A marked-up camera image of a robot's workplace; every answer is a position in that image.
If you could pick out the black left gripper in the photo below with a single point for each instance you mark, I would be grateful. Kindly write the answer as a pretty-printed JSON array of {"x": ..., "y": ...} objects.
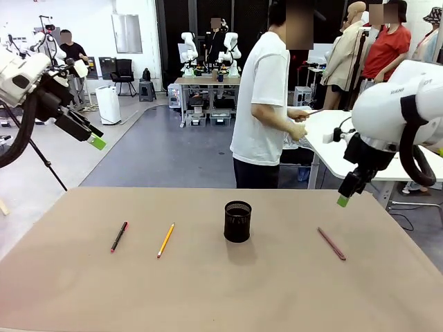
[{"x": 69, "y": 122}]

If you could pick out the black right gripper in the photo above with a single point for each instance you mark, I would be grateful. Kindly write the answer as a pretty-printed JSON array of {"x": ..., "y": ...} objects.
[{"x": 367, "y": 155}]

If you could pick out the maroon pen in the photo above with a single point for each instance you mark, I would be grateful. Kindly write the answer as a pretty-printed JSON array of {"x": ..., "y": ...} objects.
[{"x": 331, "y": 243}]

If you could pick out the black pen with pink ends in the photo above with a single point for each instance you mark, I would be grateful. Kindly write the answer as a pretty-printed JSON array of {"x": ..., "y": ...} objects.
[{"x": 119, "y": 237}]

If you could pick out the person left forearm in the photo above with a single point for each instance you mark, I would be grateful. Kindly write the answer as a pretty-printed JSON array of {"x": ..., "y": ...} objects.
[{"x": 290, "y": 112}]

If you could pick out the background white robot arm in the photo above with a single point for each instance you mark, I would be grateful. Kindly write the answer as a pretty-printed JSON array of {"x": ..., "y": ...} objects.
[
  {"x": 231, "y": 52},
  {"x": 188, "y": 52}
]

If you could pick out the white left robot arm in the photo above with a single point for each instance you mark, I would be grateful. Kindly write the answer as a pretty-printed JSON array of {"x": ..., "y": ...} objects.
[{"x": 20, "y": 69}]

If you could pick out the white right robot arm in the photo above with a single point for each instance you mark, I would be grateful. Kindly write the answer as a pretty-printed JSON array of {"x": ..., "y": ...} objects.
[{"x": 380, "y": 110}]

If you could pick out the black mesh pen holder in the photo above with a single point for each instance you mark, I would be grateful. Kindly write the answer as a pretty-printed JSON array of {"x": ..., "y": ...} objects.
[{"x": 237, "y": 224}]

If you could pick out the person right hand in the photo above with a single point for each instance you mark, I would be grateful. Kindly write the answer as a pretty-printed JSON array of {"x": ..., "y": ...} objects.
[{"x": 298, "y": 131}]

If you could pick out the person left hand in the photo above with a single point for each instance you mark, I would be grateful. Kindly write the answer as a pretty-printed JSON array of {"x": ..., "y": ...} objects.
[{"x": 301, "y": 115}]

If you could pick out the white air purifier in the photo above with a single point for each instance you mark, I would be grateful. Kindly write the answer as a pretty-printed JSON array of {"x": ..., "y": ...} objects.
[{"x": 108, "y": 105}]

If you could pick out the white standing desk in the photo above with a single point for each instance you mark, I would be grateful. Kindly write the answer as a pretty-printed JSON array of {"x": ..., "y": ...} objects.
[{"x": 335, "y": 152}]

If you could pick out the black tripod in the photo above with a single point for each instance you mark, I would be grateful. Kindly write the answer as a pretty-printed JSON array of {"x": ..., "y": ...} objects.
[{"x": 48, "y": 166}]

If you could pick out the black office chair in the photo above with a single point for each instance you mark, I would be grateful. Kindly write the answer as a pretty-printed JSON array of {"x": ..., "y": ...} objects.
[{"x": 123, "y": 74}]

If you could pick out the grey plastic stool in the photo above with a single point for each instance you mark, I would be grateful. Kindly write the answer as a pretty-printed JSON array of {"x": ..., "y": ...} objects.
[{"x": 147, "y": 90}]

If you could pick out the clear plastic bag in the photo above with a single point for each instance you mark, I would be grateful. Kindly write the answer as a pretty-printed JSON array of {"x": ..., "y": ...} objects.
[{"x": 294, "y": 141}]

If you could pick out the black bag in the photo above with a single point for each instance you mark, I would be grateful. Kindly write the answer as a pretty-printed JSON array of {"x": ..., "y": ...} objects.
[{"x": 146, "y": 74}]

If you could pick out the person in black T-shirt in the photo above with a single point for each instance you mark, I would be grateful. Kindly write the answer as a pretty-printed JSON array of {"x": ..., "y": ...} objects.
[{"x": 73, "y": 52}]

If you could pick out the computer case with lights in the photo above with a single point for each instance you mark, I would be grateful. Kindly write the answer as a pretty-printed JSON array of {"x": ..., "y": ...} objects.
[{"x": 174, "y": 96}]

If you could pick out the white computer case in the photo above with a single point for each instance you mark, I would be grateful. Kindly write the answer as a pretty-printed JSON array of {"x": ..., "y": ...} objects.
[{"x": 303, "y": 96}]

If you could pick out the wooden block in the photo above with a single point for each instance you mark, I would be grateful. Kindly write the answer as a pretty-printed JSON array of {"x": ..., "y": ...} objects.
[{"x": 3, "y": 207}]

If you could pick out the background work table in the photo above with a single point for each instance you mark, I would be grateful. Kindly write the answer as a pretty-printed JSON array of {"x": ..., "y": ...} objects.
[{"x": 207, "y": 81}]

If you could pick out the mannequin in beige coat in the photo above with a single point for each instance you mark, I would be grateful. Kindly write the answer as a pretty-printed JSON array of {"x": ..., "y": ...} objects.
[{"x": 342, "y": 58}]

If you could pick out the person in white T-shirt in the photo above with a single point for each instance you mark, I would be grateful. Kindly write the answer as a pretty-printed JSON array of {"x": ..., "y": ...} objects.
[{"x": 263, "y": 86}]

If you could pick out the person in red shirt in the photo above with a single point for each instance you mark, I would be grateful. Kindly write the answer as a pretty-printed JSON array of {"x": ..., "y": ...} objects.
[{"x": 387, "y": 52}]

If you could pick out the person in black clothes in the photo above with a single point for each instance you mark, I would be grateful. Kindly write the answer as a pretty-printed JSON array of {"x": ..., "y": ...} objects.
[{"x": 215, "y": 45}]

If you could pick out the mannequin with bucket hat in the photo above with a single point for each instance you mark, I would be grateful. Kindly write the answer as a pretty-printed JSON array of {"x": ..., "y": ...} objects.
[{"x": 431, "y": 41}]

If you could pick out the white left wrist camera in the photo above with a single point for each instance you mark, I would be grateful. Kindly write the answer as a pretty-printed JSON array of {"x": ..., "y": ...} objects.
[{"x": 81, "y": 68}]

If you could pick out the silver wall cabinet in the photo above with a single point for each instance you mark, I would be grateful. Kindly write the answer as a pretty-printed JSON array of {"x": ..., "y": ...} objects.
[{"x": 127, "y": 33}]

